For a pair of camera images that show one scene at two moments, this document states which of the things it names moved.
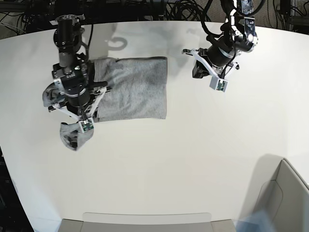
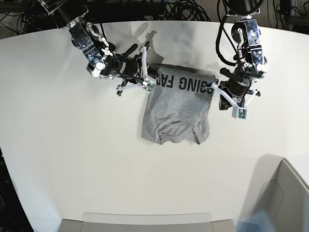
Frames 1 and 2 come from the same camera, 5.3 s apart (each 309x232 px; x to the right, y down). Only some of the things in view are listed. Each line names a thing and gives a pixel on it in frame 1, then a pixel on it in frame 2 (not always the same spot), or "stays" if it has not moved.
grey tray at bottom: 145,222 stays
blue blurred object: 259,221 stays
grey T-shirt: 138,91 -> 177,108
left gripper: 221,61 -> 237,86
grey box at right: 284,201 stays
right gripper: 81,104 -> 130,69
